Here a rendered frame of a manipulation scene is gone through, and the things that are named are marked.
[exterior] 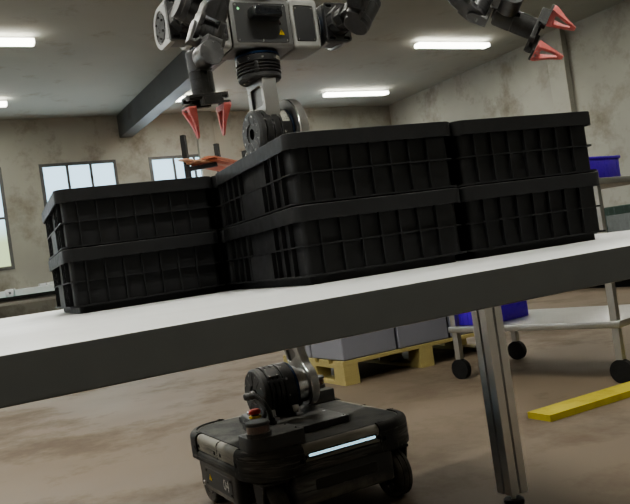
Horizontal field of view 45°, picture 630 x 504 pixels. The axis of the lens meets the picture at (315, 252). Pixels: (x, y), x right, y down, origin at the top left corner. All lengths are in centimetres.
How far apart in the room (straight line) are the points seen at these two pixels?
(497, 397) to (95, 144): 1058
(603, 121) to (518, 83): 168
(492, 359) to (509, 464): 29
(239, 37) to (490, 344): 112
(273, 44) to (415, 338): 265
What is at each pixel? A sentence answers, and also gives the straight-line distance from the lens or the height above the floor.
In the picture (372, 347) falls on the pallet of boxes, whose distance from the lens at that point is 445.
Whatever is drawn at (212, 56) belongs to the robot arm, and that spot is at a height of 123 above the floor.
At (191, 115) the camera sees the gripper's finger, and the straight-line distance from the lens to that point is 183.
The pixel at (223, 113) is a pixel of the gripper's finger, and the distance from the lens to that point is 186.
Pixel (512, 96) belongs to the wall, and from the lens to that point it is 1208.
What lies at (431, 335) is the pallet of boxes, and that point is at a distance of 468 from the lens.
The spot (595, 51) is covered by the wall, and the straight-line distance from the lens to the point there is 1103.
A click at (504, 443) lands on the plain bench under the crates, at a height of 17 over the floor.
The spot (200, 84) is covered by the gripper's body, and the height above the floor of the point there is 118.
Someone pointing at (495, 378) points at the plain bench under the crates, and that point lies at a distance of 213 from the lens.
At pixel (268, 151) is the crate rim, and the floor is 92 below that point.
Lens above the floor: 74
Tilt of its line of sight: level
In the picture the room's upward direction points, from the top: 8 degrees counter-clockwise
